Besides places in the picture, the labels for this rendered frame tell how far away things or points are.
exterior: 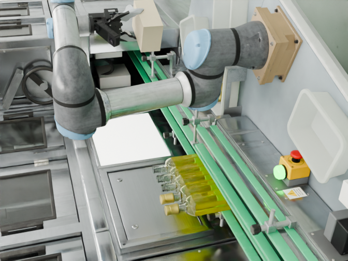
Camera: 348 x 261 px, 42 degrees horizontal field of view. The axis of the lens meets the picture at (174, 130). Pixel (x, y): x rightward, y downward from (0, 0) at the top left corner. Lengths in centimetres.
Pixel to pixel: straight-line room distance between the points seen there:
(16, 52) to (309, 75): 152
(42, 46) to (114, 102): 113
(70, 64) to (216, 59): 43
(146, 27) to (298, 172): 74
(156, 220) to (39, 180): 57
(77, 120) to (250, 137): 65
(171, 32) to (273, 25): 112
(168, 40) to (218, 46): 115
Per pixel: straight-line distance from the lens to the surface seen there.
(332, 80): 130
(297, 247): 127
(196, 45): 134
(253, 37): 139
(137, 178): 187
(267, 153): 156
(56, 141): 222
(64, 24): 142
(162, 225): 166
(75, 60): 125
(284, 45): 138
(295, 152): 141
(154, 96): 136
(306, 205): 138
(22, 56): 241
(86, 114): 128
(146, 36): 170
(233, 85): 175
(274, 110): 159
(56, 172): 201
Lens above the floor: 150
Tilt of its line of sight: 16 degrees down
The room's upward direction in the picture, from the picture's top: 98 degrees counter-clockwise
